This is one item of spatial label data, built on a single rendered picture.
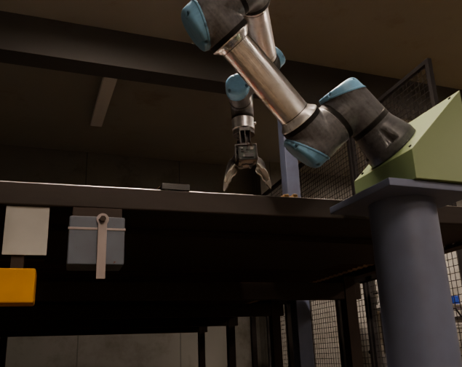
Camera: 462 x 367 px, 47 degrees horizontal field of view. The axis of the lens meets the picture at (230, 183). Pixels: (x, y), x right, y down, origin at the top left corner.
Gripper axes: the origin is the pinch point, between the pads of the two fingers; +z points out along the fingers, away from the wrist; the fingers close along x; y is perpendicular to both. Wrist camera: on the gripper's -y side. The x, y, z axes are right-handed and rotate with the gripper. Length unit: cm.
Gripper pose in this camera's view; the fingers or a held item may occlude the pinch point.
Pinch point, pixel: (247, 191)
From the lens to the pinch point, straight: 172.1
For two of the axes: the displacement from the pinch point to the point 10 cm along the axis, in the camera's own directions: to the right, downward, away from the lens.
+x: 10.0, -0.5, 0.3
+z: 0.6, 9.5, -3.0
